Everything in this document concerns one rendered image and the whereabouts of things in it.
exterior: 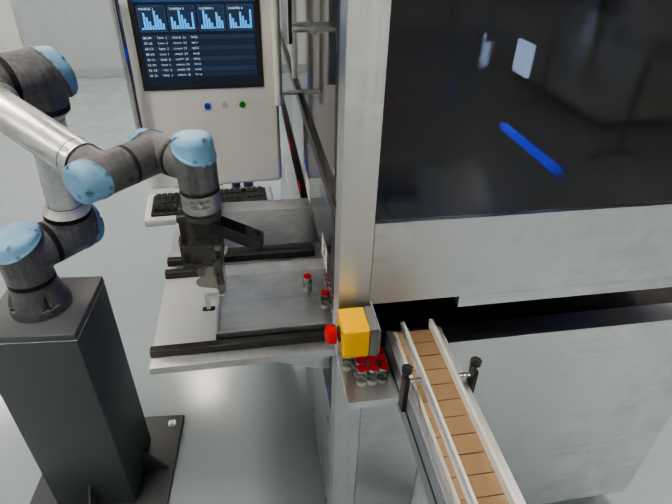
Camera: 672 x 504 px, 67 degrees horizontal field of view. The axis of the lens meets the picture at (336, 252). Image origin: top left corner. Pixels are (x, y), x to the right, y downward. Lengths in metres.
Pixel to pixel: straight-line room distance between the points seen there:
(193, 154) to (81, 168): 0.18
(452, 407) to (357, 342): 0.21
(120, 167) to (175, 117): 0.96
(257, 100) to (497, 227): 1.11
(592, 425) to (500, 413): 0.32
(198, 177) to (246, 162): 1.02
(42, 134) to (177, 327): 0.50
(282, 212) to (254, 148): 0.40
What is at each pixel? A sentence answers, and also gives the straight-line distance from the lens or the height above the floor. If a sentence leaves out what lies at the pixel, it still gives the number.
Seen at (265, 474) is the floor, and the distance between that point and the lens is 2.01.
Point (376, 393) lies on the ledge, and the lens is 1.08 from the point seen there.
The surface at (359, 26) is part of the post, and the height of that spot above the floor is 1.55.
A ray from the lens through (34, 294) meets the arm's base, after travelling 1.50.
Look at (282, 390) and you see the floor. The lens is 2.24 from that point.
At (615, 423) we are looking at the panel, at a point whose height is 0.48.
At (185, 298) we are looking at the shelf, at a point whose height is 0.88.
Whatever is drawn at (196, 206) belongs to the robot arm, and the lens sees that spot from 1.00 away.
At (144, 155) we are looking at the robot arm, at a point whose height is 1.31.
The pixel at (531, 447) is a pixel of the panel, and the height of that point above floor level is 0.42.
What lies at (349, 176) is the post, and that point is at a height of 1.31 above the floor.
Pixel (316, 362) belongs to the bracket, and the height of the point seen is 0.76.
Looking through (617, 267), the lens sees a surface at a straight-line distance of 1.27.
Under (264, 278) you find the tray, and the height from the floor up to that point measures 0.88.
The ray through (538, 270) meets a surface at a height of 1.07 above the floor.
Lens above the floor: 1.70
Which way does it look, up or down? 34 degrees down
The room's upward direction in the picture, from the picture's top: 1 degrees clockwise
